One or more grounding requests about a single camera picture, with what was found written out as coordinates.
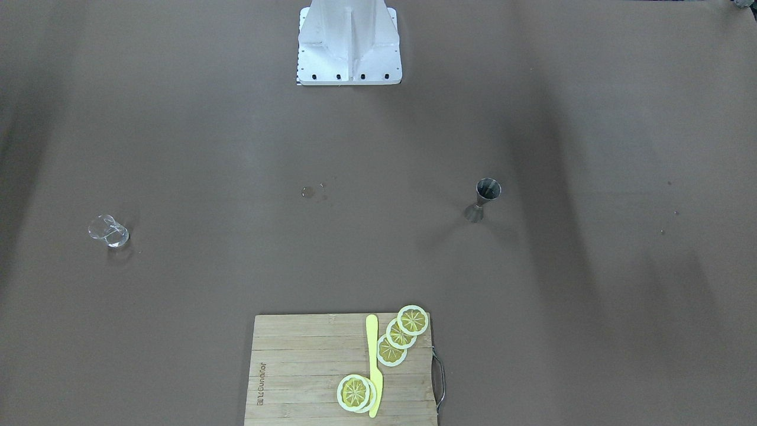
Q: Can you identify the lemon slice inner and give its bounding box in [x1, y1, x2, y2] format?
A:
[377, 334, 407, 367]

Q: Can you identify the clear glass pitcher cup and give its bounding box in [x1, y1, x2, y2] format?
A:
[88, 215, 130, 249]

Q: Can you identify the lemon slice pair top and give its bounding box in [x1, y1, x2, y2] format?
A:
[337, 374, 368, 413]

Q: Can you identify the steel jigger measuring cup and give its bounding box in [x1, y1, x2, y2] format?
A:
[463, 177, 503, 223]

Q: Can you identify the lemon slice pair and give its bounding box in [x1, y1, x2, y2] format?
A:
[356, 379, 377, 414]
[337, 374, 368, 413]

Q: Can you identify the lemon slice pair bottom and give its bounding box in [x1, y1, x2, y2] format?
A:
[356, 379, 377, 414]

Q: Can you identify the bamboo cutting board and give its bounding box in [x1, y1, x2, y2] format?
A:
[244, 313, 445, 425]

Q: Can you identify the yellow plastic knife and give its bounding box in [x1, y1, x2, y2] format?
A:
[365, 314, 384, 418]

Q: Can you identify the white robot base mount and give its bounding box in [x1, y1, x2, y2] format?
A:
[296, 1, 403, 86]

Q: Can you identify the lemon slice middle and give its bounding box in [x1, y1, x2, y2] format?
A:
[386, 318, 417, 350]

